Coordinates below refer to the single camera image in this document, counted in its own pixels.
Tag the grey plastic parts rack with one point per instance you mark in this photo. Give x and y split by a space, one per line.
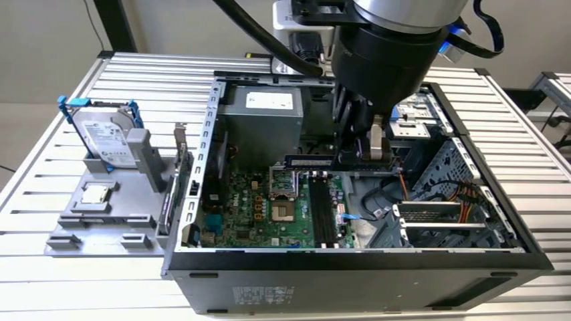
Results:
129 200

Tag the silver CPU chip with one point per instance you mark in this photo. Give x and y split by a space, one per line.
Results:
94 194

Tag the black desktop PC case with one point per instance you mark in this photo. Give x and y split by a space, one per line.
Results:
312 291

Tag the grey metal disk bay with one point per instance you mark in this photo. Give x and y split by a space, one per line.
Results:
428 212

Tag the small yellow black plug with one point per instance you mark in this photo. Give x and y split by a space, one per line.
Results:
248 54

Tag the hard disk in blue carrier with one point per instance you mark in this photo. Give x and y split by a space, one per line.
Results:
106 140

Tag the aluminium neighbouring table frame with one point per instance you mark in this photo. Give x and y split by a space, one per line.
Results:
551 82

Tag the black box beside table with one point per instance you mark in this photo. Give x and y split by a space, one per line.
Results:
525 98

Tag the green motherboard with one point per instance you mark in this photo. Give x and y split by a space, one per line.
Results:
240 214

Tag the black RAM slot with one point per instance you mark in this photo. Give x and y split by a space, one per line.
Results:
332 210
315 210
327 210
320 210

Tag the CPU socket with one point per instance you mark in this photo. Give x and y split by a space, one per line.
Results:
283 210

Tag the graphics card with metal bracket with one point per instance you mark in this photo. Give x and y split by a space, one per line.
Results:
180 167

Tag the RAM memory stick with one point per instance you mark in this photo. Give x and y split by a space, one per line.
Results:
106 220
307 161

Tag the grey power supply unit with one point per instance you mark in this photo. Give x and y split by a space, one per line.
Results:
263 133

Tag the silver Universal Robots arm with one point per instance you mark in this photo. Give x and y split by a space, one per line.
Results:
401 13

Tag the black vertical post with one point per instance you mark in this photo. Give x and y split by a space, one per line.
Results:
116 26

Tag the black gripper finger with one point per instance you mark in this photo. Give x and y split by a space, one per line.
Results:
349 120
377 140

